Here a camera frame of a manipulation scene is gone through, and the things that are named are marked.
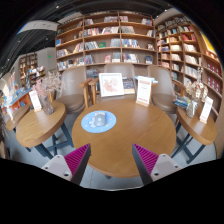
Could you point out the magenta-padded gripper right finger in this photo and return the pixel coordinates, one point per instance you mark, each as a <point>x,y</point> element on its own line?
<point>165,164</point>

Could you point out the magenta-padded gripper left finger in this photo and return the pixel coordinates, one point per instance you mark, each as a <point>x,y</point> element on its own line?
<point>56,165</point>

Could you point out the grey computer mouse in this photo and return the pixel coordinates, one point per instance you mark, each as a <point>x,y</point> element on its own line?
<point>99,120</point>

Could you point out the round blue mouse pad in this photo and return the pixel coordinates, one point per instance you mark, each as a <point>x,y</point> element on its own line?
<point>111,123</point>

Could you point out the round wooden side table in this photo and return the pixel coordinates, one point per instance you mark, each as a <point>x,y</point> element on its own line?
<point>40,125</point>
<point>196,128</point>
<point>16,116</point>

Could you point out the glass vase with dried flowers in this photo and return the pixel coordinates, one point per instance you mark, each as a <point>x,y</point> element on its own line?
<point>47,105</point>
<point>191,108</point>

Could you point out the stack of books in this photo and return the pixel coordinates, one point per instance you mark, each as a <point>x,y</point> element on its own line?
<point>180,102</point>

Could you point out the white sign on wooden base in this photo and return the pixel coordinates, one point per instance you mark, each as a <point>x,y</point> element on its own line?
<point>206,110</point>
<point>35,100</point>
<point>144,90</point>

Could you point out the book display table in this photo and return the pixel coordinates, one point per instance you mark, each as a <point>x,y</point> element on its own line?
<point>15,96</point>

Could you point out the dark blue book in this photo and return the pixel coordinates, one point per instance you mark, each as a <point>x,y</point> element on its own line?
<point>128,85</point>

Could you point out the white framed flower picture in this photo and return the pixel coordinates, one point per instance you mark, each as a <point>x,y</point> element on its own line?
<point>111,85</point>

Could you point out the small distant wooden bookshelf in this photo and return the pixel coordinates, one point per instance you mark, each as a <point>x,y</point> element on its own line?
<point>28,66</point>

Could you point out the curved wooden bookshelf unit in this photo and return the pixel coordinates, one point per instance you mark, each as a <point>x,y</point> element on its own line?
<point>186,50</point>

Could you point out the wide wooden bookshelf unit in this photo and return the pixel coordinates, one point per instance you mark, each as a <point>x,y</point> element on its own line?
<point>106,36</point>

